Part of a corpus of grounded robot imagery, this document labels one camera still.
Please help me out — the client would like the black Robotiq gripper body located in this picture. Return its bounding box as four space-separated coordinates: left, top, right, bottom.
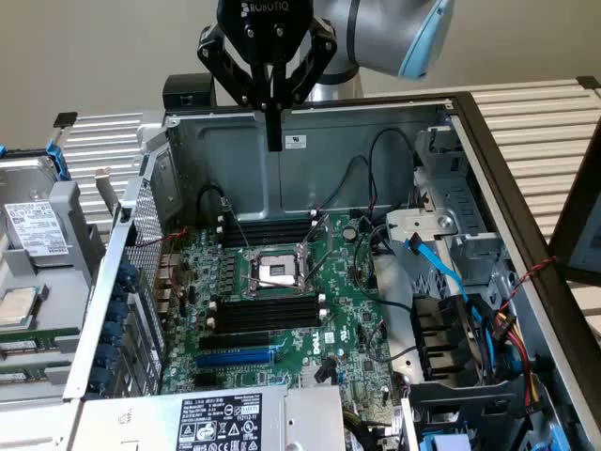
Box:
215 0 316 68

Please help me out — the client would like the black RAM slot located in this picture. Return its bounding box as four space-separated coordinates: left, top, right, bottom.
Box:
223 216 313 227
213 309 326 327
206 315 329 334
208 300 329 319
223 228 313 241
213 294 328 312
223 222 313 234

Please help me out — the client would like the black box device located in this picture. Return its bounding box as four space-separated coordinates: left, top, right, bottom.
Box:
162 73 218 112

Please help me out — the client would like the grey metal PC case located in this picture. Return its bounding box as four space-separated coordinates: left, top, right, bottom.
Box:
63 91 601 451

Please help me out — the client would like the thin metal locking lever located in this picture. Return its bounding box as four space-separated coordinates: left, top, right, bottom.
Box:
220 195 251 249
242 275 309 288

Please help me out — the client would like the silver socket cover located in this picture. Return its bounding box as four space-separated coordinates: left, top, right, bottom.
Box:
300 213 333 286

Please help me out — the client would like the blue disk caddy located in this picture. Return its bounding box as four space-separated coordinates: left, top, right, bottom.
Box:
0 138 71 184

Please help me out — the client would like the silver CPU socket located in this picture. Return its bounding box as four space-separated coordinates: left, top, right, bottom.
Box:
240 244 315 301

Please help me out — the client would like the grey metal disk bay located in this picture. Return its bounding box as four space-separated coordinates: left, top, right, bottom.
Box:
384 125 517 304

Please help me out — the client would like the green Dell motherboard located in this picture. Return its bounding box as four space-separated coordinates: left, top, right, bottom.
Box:
161 210 410 451

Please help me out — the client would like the silver hard disk white label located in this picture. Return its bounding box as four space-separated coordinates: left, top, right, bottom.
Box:
0 157 67 258

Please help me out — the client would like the grey parts rack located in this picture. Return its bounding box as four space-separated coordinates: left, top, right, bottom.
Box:
0 179 108 405

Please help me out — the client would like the long black expansion slot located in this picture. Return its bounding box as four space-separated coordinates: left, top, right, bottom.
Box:
199 330 272 351

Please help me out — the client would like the blue expansion slot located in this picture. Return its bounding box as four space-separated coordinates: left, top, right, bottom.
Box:
195 346 276 369

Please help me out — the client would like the black plastic fan shroud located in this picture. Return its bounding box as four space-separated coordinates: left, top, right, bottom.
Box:
409 293 492 386

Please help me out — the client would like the black framed panel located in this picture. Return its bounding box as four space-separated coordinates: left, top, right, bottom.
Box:
547 124 601 286

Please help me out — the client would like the silver CPU chip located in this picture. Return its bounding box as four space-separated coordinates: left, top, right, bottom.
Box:
0 286 39 329

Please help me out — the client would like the silver finned chipset heatsink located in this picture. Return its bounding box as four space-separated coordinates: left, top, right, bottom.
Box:
300 364 340 389

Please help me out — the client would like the grey power supply with label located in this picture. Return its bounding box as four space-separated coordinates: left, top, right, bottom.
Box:
69 384 347 451

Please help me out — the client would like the long black looped wire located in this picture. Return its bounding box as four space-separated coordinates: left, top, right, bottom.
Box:
367 128 420 210

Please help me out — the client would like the thin black wire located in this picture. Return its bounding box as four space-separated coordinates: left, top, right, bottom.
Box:
321 154 377 210

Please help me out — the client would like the short black looped wire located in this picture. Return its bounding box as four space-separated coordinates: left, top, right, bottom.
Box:
195 184 238 229

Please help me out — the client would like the silver card bracket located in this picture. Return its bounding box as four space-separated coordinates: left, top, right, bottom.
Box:
93 167 122 220

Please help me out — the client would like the red black twisted wire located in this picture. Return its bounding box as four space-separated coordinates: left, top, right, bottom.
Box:
137 226 193 249
497 256 559 317

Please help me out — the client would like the blue SATA wire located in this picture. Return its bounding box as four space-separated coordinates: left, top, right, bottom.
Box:
404 233 501 351

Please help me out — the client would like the thick black wire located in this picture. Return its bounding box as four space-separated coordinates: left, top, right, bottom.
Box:
378 298 417 314

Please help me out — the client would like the red yellow black wire bundle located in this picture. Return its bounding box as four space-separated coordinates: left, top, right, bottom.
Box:
487 309 546 408

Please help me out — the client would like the yellow black braided wire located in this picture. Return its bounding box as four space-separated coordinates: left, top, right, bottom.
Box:
344 409 379 429

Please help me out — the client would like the black plastic bracket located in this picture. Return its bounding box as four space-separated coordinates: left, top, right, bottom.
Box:
407 375 534 451

